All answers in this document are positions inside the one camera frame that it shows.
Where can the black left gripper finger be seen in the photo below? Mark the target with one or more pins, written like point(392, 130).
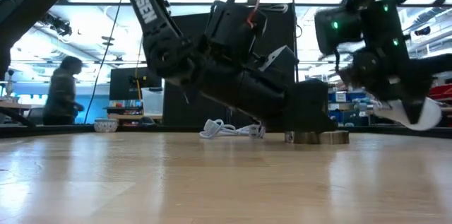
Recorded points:
point(331, 126)

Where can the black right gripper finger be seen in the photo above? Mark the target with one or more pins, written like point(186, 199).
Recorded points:
point(415, 111)

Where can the brass lamp socket base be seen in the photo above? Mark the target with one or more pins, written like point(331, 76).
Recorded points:
point(318, 137)

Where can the white globe lightbulb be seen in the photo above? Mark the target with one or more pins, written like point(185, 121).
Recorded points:
point(392, 111)

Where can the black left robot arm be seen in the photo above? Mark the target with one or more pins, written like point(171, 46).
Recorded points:
point(148, 8)

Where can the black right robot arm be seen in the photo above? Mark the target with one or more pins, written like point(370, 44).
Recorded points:
point(374, 22)

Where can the red plastic bin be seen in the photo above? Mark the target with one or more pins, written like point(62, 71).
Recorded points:
point(443, 93)

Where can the row of blue bins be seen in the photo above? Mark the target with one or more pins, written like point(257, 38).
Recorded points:
point(346, 96)

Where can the small black ceiling device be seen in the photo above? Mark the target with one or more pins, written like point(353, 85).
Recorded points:
point(422, 31)

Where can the red zip tie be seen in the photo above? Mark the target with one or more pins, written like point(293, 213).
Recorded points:
point(255, 8)

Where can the clear plastic tub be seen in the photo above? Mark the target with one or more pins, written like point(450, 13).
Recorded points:
point(152, 102)

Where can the low shelf with books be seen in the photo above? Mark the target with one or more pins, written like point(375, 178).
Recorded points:
point(123, 111)

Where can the black monitor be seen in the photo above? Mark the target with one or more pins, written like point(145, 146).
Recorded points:
point(121, 84)

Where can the small patterned ceramic bowl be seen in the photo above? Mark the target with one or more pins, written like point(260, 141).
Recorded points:
point(106, 125)

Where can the person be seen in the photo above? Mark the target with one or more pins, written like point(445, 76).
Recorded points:
point(61, 93)

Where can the brown desk with black leg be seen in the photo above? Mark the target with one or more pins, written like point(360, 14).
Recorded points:
point(14, 105)

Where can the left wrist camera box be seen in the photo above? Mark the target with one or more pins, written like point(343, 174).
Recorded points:
point(280, 61)

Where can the black aluminium table frame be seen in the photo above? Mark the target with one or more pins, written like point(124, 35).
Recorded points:
point(53, 130)

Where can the black ceiling camera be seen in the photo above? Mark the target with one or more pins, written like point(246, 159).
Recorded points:
point(58, 26)

